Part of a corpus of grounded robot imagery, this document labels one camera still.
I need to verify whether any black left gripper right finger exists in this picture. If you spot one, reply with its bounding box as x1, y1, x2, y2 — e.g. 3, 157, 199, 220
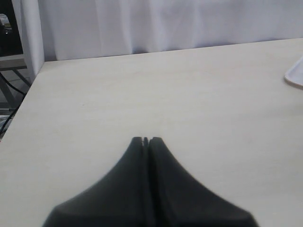
148, 137, 258, 227

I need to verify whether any white backdrop curtain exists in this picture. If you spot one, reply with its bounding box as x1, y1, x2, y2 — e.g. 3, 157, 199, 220
12, 0, 303, 78

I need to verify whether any black cable on floor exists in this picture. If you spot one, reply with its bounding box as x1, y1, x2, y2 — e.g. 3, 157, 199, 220
0, 70, 30, 140

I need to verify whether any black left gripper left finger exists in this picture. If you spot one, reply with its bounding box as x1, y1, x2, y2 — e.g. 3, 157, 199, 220
44, 137, 148, 227

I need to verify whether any grey metal frame stand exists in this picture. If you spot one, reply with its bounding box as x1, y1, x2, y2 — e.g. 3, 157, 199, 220
0, 54, 33, 114

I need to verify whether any white rectangular plastic tray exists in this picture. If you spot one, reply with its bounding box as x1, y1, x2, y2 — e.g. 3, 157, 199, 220
284, 57, 303, 89

